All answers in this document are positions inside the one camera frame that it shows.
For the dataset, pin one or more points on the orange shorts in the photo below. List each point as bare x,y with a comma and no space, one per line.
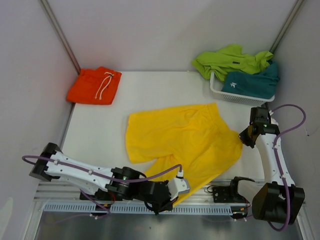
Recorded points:
95,87

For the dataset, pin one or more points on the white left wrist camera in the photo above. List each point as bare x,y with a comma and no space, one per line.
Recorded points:
178,185

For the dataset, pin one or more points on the teal shorts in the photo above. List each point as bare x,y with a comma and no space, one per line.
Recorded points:
259,85

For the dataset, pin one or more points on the white plastic laundry basket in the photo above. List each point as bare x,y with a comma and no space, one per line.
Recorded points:
216,88

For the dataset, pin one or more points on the left aluminium frame post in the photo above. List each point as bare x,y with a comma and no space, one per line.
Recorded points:
53,20

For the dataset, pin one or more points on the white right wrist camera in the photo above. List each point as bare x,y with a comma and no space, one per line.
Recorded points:
272,120

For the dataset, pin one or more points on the aluminium frame post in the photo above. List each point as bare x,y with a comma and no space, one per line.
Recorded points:
53,20
289,21

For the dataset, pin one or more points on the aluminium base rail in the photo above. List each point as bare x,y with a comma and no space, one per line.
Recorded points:
62,192

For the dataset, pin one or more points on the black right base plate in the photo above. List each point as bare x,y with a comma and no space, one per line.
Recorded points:
226,194

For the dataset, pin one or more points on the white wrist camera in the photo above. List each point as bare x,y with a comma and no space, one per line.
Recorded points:
272,120
178,185

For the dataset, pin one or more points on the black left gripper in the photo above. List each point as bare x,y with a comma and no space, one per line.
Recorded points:
166,206

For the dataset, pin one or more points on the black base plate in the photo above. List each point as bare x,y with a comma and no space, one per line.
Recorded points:
226,194
101,195

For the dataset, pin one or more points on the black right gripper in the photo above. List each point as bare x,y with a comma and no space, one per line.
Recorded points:
245,140

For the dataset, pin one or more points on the lime green shorts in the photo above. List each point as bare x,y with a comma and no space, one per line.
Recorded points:
230,59

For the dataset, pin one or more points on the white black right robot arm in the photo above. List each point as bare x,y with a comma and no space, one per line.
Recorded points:
279,200

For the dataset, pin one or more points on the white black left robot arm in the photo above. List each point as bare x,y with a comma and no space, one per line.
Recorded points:
109,184

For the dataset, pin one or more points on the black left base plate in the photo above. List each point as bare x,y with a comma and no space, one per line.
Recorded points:
101,195

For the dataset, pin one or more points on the right aluminium frame post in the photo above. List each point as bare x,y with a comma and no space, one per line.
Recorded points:
289,21

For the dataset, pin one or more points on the yellow shorts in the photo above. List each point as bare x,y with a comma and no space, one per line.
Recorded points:
195,136

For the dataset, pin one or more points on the white slotted cable duct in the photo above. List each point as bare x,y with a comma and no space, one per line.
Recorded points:
119,208

